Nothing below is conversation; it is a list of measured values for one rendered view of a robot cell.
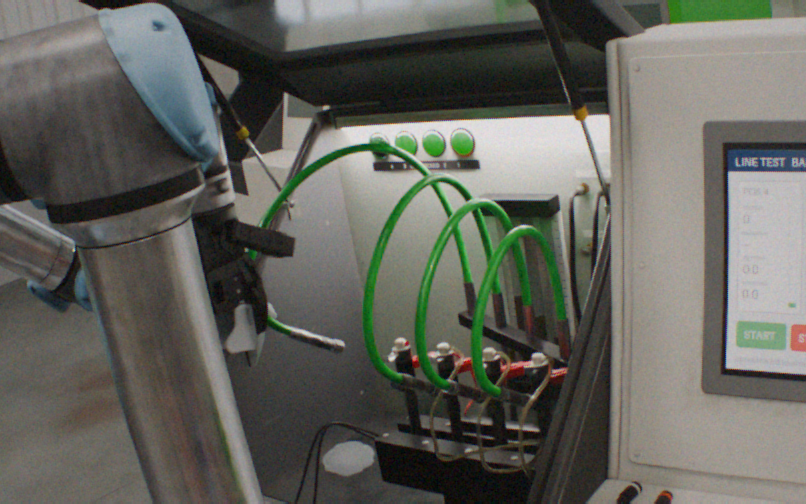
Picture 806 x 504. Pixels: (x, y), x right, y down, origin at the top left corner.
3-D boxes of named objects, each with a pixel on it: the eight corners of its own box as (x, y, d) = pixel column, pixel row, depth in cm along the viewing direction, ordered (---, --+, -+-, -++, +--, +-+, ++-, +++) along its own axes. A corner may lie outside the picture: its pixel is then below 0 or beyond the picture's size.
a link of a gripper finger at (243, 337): (226, 381, 116) (208, 312, 113) (258, 362, 120) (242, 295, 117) (243, 384, 114) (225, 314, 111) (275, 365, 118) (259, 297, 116)
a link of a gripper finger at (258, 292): (239, 333, 117) (224, 268, 115) (249, 327, 119) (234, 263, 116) (265, 336, 115) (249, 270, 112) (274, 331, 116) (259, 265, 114)
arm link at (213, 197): (201, 168, 116) (245, 166, 111) (209, 203, 117) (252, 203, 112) (157, 185, 111) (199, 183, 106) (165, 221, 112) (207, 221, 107)
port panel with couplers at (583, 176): (580, 339, 154) (557, 155, 145) (589, 331, 156) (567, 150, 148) (651, 344, 146) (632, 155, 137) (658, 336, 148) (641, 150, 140)
